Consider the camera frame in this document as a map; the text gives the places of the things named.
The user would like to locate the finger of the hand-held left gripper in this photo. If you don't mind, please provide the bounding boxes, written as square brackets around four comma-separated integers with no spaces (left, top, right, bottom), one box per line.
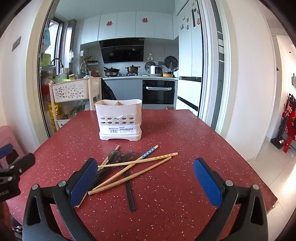
[0,143,19,166]
[9,153,36,174]

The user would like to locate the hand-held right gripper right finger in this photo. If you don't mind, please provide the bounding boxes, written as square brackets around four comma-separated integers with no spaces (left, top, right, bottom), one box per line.
[193,158,270,241]

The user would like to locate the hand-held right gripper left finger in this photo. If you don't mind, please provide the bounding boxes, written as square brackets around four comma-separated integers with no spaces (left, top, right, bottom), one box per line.
[23,158,99,241]

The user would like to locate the metal spoon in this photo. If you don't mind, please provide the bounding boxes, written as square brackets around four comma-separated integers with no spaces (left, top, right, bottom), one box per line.
[91,150,121,187]

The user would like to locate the black utensil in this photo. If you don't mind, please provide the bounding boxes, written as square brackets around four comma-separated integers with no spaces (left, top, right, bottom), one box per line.
[123,171,136,212]

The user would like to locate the plain bamboo chopstick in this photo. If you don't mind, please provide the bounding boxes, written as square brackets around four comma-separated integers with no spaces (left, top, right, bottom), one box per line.
[88,157,172,195]
[97,145,120,171]

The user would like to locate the dark translucent spoon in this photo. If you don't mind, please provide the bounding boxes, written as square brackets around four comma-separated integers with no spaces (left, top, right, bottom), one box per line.
[118,151,137,168]

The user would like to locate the yellow patterned bamboo chopstick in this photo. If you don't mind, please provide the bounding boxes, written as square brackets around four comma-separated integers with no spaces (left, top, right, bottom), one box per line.
[97,152,179,168]

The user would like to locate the white plastic utensil holder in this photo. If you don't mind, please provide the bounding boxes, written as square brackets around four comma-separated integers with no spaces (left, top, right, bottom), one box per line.
[95,99,142,141]

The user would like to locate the blue patterned bamboo chopstick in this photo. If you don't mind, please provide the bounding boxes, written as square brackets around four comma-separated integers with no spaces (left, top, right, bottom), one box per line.
[92,145,159,190]

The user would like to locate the gold foil package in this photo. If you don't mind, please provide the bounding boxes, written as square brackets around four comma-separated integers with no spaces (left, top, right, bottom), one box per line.
[47,101,63,132]

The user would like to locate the beige plastic storage trolley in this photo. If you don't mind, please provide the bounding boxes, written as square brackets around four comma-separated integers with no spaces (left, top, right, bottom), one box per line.
[49,77,102,132]

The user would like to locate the black plastic bag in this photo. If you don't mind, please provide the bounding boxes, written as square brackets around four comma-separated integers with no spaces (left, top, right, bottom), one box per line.
[101,79,116,100]

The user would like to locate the black built-in oven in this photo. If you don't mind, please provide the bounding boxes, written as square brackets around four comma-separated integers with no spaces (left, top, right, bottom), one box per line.
[142,79,175,105]

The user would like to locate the grey base cabinets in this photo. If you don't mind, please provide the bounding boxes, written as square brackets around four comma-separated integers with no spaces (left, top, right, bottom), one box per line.
[102,77,178,109]

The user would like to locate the kitchen faucet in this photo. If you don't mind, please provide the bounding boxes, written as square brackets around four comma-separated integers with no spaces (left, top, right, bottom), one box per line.
[50,58,64,76]

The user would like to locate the red hanging decoration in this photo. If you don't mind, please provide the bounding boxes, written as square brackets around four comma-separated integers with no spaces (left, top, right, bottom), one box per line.
[281,93,296,153]

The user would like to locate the spice rack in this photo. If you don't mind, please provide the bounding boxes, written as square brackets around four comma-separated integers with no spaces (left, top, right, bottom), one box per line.
[87,61,101,78]

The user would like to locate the black wok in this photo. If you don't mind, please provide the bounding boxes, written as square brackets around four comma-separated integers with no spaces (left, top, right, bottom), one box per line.
[103,67,121,77]

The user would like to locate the gas stove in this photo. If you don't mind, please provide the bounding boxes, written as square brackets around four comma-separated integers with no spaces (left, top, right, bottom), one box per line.
[104,72,140,77]

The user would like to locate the steel cooking pot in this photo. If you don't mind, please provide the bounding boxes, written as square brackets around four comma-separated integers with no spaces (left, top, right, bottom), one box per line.
[125,65,141,74]

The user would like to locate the silver rice cooker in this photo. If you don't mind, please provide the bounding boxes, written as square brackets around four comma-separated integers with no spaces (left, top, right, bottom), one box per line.
[148,65,164,77]

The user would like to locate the round black trivet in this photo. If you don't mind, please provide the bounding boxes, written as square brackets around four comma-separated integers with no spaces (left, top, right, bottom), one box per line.
[164,56,179,71]

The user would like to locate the white refrigerator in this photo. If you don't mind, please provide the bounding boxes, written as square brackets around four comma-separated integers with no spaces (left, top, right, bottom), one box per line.
[174,0,204,116]

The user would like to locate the black range hood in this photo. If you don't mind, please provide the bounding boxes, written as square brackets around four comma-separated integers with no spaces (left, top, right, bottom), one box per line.
[99,38,145,64]

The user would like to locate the white wall cabinets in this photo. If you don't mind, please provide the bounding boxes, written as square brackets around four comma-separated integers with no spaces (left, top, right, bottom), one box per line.
[81,11,179,45]

